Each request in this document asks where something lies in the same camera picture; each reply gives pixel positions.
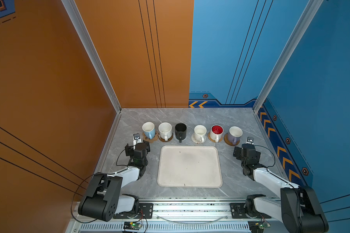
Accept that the cork paw print coaster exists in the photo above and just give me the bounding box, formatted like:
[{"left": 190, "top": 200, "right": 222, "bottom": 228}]
[{"left": 142, "top": 133, "right": 158, "bottom": 143}]

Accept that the light blue mug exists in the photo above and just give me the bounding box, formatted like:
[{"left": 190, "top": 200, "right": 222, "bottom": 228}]
[{"left": 142, "top": 122, "right": 156, "bottom": 140}]

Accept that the lavender mug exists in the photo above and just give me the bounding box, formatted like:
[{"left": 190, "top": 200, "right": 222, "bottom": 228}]
[{"left": 227, "top": 126, "right": 243, "bottom": 146}]

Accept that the glossy brown round coaster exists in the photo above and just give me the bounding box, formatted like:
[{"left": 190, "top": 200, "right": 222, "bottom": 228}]
[{"left": 158, "top": 135, "right": 174, "bottom": 143}]

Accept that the red inside white mug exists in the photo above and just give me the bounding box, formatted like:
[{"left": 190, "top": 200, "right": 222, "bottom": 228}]
[{"left": 210, "top": 125, "right": 224, "bottom": 141}]

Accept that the tan rattan woven coaster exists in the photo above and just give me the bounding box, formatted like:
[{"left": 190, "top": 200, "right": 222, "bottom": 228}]
[{"left": 208, "top": 132, "right": 223, "bottom": 143}]

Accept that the black mug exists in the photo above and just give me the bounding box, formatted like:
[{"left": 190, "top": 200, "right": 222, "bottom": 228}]
[{"left": 175, "top": 123, "right": 187, "bottom": 143}]

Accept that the white woven rope coaster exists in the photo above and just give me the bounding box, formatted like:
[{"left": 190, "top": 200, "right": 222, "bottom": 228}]
[{"left": 191, "top": 134, "right": 206, "bottom": 144}]

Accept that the plain brown cork coaster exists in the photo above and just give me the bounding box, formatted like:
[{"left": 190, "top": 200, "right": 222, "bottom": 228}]
[{"left": 223, "top": 134, "right": 240, "bottom": 146}]

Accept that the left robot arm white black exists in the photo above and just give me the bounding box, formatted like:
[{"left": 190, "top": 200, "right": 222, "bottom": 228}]
[{"left": 78, "top": 141, "right": 150, "bottom": 222}]

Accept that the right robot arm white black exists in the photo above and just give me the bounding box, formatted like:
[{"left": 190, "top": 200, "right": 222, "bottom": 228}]
[{"left": 233, "top": 143, "right": 329, "bottom": 233}]

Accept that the cream serving tray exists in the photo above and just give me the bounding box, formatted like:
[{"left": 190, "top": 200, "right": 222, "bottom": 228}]
[{"left": 157, "top": 146, "right": 223, "bottom": 188}]

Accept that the right green circuit board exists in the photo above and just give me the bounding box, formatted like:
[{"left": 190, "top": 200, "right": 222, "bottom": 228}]
[{"left": 248, "top": 221, "right": 271, "bottom": 233}]

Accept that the green circuit board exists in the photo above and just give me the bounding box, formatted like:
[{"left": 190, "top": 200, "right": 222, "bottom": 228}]
[
  {"left": 248, "top": 221, "right": 271, "bottom": 233},
  {"left": 123, "top": 221, "right": 144, "bottom": 233}
]

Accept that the left green circuit board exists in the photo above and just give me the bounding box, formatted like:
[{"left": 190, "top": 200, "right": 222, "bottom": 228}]
[{"left": 123, "top": 221, "right": 144, "bottom": 233}]

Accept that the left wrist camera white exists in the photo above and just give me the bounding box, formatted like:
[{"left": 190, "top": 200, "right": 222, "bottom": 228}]
[{"left": 133, "top": 133, "right": 142, "bottom": 146}]

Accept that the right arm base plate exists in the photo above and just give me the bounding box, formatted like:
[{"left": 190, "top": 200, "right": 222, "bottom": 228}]
[{"left": 229, "top": 203, "right": 271, "bottom": 219}]

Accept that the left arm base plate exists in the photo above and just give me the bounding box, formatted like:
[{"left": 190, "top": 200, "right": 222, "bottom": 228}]
[{"left": 113, "top": 203, "right": 153, "bottom": 219}]

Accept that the aluminium front rail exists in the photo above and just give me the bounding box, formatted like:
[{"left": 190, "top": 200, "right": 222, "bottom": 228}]
[{"left": 69, "top": 197, "right": 316, "bottom": 222}]

